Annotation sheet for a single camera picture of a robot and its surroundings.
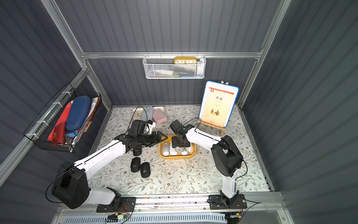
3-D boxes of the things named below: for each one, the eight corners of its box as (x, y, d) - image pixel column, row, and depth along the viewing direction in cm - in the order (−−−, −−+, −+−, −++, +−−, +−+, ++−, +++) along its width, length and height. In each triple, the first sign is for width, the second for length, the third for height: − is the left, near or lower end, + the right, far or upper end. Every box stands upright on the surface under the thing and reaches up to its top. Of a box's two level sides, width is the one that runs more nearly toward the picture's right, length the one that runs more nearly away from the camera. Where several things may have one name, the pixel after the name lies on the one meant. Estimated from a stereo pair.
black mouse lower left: (130, 171, 87) (129, 170, 85) (133, 158, 92) (132, 157, 90) (138, 171, 87) (137, 170, 85) (141, 158, 92) (140, 157, 90)
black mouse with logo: (141, 178, 84) (140, 177, 82) (141, 164, 90) (140, 162, 88) (150, 177, 85) (149, 175, 83) (149, 163, 91) (149, 161, 88)
